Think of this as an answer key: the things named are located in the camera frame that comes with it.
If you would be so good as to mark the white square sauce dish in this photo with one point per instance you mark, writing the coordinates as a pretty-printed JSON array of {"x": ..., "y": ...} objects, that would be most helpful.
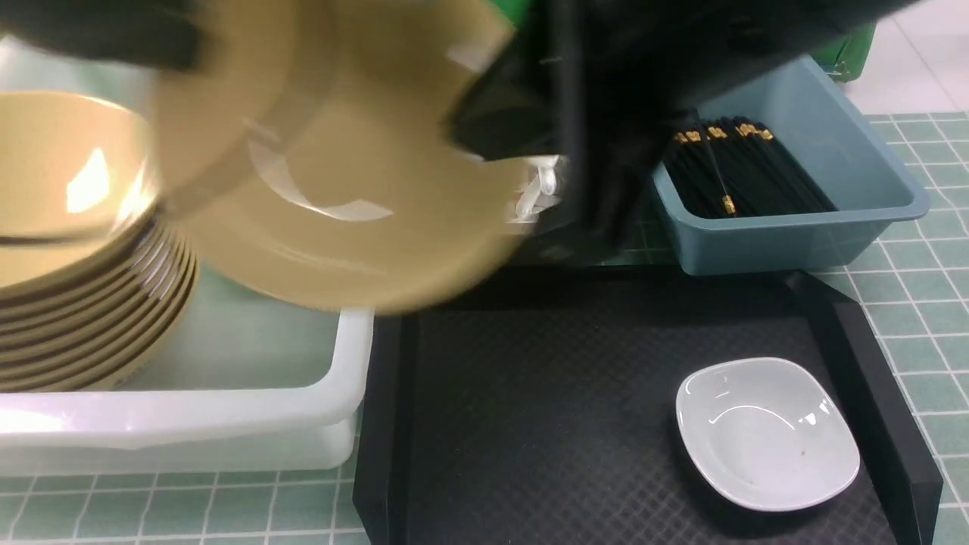
[{"x": 766, "y": 435}]

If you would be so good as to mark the stack of tan bowls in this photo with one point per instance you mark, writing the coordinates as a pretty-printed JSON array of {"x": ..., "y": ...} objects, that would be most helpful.
[{"x": 68, "y": 250}]

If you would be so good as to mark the tan noodle bowl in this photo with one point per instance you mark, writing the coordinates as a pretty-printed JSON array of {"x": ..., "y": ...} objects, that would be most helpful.
[{"x": 306, "y": 157}]

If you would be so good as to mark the green cloth backdrop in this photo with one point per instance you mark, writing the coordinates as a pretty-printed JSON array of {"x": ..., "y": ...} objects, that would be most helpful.
[{"x": 843, "y": 60}]

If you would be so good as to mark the bundle of black chopsticks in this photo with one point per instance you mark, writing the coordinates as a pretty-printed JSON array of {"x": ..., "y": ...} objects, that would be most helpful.
[{"x": 763, "y": 177}]

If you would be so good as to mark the black serving tray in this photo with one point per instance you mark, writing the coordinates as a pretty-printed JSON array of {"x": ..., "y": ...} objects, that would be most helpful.
[{"x": 538, "y": 408}]

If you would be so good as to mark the blue plastic bin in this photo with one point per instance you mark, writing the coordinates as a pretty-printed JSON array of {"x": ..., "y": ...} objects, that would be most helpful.
[{"x": 868, "y": 184}]

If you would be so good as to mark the black chopstick pair gold tip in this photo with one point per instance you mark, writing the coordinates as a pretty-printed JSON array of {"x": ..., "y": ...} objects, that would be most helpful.
[{"x": 727, "y": 201}]

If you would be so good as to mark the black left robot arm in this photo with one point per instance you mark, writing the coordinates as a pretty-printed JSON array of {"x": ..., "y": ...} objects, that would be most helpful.
[{"x": 153, "y": 34}]

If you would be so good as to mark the large white plastic tub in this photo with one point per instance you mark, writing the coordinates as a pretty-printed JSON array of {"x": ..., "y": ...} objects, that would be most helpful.
[{"x": 242, "y": 384}]

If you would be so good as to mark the pile of white spoons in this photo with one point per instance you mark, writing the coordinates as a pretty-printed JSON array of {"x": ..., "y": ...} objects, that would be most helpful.
[{"x": 541, "y": 188}]

